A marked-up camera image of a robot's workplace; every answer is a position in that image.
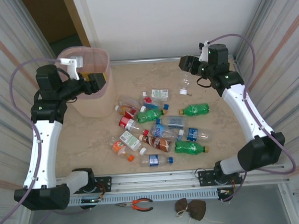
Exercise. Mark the brown coffee drink bottle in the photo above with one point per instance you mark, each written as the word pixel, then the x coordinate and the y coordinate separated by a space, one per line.
pixel 158 142

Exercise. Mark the small red-label bottle white cap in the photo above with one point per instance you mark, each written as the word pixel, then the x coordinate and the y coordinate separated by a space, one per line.
pixel 147 100

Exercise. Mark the green plastic bottle yellow cap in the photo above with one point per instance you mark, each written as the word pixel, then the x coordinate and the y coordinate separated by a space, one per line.
pixel 189 147
pixel 195 110
pixel 149 116

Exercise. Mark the unlabelled clear bottle white cap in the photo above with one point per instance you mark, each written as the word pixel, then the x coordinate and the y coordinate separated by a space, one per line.
pixel 183 91

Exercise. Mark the green-white label clear bottle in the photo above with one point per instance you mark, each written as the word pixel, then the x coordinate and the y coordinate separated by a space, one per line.
pixel 129 140
pixel 159 94

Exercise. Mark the clear bottle faint dark label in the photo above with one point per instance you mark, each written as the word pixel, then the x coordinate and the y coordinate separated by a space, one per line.
pixel 174 122

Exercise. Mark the beige door frame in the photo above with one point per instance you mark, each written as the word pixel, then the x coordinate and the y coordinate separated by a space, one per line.
pixel 76 21

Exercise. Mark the brown wooden door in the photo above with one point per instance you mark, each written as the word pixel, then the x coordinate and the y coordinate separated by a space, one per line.
pixel 43 17

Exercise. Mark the orange-red label bottle white cap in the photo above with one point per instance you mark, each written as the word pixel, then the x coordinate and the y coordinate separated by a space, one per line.
pixel 127 110

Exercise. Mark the red-label bottle red cap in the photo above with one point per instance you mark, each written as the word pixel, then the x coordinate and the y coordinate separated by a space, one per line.
pixel 123 121

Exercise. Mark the blue-label bottle white cap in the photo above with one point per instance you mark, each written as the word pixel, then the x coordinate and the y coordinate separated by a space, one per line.
pixel 192 134

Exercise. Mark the aluminium table edge profile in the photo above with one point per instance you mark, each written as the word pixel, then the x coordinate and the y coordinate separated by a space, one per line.
pixel 162 60

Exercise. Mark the blue-pink label bottle blue cap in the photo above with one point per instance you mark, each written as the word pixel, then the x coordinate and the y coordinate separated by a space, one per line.
pixel 160 131

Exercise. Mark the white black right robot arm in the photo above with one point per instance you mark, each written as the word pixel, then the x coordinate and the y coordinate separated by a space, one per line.
pixel 246 112

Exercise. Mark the pink waste bin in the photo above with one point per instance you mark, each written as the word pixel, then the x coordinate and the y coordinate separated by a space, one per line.
pixel 94 107

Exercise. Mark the orange-label bottle orange cap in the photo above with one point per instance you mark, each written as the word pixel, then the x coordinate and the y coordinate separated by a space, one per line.
pixel 117 147

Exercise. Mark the brown cloth pouch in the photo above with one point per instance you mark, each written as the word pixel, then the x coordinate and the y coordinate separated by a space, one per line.
pixel 182 206
pixel 197 209

